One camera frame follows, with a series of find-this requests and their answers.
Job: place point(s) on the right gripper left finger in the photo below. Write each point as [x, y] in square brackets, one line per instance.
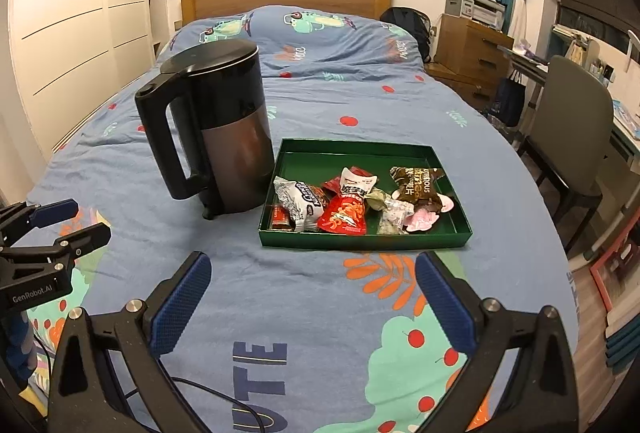
[86, 395]

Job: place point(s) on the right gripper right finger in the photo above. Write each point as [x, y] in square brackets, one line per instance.
[541, 393]

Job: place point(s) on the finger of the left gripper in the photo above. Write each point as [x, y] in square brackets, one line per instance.
[64, 250]
[47, 215]

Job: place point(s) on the pink cartoon shaped packet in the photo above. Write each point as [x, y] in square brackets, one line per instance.
[425, 217]

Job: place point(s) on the small red candy bar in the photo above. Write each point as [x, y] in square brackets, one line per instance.
[280, 219]

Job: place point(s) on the brown nutritious snack bag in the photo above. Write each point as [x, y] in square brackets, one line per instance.
[418, 186]

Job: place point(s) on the white brown cookie packet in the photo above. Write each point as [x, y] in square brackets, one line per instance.
[305, 202]

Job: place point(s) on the gold candy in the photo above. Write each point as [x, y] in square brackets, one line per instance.
[377, 199]

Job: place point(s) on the red white konjac snack bag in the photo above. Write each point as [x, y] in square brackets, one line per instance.
[346, 212]

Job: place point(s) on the blue white gloved hand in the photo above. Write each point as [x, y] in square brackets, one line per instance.
[19, 346]

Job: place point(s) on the pink framed mirror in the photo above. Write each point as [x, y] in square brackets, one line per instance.
[616, 269]

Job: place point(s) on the black electric kettle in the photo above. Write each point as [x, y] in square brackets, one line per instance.
[206, 121]

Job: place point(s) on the white wardrobe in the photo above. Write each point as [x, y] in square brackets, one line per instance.
[60, 61]

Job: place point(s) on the grey desk chair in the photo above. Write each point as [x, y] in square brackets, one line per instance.
[570, 143]

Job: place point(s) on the green tray box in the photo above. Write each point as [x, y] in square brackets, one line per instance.
[320, 163]

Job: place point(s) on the dark blue tote bag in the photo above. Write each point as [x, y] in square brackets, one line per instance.
[509, 101]

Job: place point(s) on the white study desk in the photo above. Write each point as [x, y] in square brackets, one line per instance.
[590, 88]

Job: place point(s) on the wooden drawer cabinet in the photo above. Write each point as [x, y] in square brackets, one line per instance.
[469, 59]

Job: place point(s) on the white desk lamp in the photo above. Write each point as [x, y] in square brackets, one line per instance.
[633, 46]

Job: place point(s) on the black backpack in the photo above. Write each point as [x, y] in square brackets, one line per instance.
[414, 23]

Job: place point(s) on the white printer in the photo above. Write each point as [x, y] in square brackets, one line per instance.
[486, 12]

